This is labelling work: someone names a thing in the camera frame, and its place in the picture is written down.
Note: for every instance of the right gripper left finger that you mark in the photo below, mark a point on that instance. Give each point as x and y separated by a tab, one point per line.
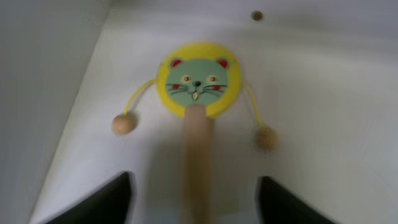
102	205

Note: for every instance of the yellow rattle drum toy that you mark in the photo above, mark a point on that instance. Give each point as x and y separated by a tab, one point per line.
199	81

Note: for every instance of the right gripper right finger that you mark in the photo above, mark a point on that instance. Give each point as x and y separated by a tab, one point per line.
286	208

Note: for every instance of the white shelf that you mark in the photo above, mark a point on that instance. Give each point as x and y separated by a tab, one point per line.
311	93

